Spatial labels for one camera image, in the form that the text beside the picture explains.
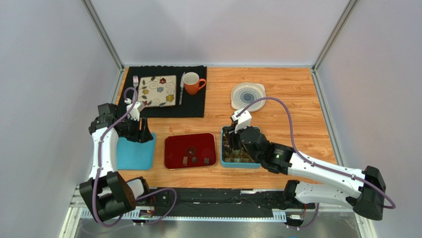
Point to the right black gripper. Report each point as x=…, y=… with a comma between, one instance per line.
x=233, y=141

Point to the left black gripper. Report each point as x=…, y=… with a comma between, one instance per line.
x=142, y=135

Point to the red chocolate tray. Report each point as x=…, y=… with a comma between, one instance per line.
x=192, y=145

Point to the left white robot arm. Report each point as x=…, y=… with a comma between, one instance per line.
x=106, y=194

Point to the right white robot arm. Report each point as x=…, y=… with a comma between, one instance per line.
x=361, y=190

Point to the blue tin lid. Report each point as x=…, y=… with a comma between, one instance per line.
x=135, y=156

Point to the blue tin box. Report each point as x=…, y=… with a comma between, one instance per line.
x=234, y=158

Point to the floral square plate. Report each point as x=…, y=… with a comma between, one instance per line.
x=158, y=91

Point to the black placemat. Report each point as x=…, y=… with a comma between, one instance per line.
x=193, y=106

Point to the round blue-white plate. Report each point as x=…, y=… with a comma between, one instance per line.
x=245, y=93

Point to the silver fork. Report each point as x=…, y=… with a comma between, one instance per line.
x=135, y=86

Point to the silver knife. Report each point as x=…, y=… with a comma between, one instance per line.
x=181, y=89

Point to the orange mug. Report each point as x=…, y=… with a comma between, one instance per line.
x=193, y=83

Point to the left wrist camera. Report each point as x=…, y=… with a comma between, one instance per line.
x=134, y=109

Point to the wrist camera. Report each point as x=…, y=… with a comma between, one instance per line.
x=241, y=120
x=134, y=109

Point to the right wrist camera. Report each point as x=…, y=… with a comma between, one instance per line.
x=241, y=120

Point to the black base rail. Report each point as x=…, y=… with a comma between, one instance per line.
x=218, y=203

